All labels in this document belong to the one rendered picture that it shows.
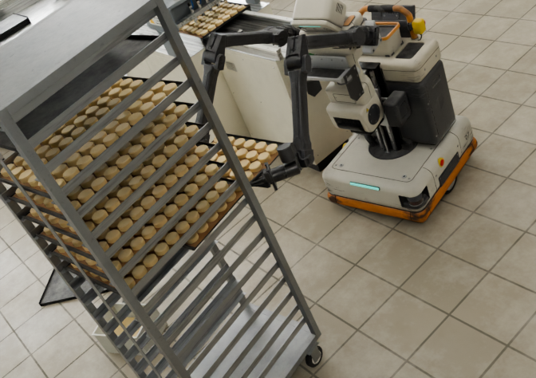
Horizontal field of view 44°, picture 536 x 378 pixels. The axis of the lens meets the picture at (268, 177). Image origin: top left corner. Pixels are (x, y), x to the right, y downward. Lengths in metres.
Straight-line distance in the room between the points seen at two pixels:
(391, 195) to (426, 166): 0.23
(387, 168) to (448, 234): 0.46
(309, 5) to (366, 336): 1.53
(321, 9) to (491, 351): 1.63
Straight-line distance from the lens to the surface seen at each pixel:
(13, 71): 2.12
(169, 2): 4.18
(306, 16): 3.04
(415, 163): 3.54
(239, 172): 2.44
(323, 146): 4.09
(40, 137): 1.97
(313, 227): 3.80
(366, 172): 3.58
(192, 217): 2.42
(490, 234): 3.46
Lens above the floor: 2.42
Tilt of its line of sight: 34 degrees down
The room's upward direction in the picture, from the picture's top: 24 degrees counter-clockwise
